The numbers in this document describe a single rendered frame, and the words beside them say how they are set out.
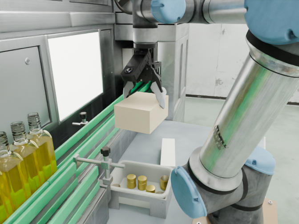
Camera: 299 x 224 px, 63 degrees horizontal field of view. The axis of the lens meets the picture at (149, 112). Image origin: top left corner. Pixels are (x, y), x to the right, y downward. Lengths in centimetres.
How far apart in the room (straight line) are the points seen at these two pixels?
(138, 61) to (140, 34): 8
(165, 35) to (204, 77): 289
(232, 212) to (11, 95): 70
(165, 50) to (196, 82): 289
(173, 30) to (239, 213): 104
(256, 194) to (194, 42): 369
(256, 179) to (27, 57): 74
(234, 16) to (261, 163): 34
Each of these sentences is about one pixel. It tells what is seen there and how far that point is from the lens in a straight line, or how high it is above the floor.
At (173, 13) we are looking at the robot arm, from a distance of 64.
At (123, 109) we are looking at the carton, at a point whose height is 112.
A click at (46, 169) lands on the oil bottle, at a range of 74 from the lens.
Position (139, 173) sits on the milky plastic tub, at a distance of 100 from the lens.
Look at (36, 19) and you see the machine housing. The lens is 92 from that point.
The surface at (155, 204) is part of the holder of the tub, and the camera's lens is 86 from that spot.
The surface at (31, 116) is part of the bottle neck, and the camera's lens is 69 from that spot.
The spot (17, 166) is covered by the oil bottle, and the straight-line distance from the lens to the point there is 64.
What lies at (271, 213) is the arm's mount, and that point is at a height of 84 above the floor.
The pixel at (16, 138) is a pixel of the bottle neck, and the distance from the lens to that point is 67.
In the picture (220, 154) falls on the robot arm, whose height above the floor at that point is 114.
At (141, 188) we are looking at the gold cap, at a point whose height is 78.
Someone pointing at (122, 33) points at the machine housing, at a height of 128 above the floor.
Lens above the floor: 138
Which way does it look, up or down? 22 degrees down
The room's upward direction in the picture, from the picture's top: straight up
